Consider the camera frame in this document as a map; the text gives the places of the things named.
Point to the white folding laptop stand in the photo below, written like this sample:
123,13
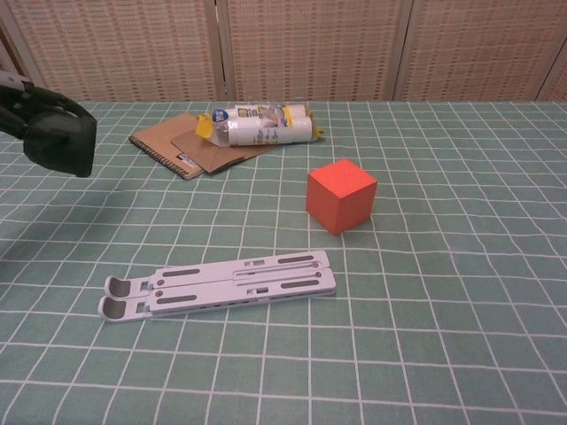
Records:
221,283

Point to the green checked tablecloth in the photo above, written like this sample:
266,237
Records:
443,288

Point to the kraft spiral notebook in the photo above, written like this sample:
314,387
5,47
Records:
164,141

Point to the woven folding screen panel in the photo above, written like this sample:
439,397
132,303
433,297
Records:
111,48
478,48
556,84
310,48

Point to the orange cube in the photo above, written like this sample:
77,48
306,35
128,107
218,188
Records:
339,199

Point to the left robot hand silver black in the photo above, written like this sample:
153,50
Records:
44,104

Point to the pack of white rolls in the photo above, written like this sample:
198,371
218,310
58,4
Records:
261,126

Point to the brown paper bag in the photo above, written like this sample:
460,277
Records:
221,155

